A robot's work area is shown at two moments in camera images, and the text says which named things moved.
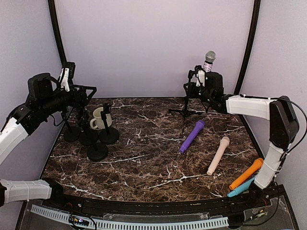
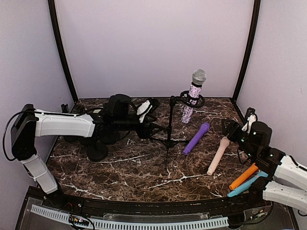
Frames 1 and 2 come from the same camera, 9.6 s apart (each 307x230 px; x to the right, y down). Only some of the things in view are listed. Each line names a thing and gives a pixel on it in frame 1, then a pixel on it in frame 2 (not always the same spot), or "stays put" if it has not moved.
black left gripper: [76, 102] to [145, 132]
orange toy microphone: [258, 164] stays put
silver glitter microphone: [210, 56] to [199, 76]
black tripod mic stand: [185, 112] to [186, 98]
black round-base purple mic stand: [108, 135] stays put
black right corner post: [249, 52] stays put
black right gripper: [190, 92] to [226, 131]
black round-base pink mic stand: [97, 151] stays put
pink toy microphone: [224, 142] stays put
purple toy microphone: [200, 124] to [196, 138]
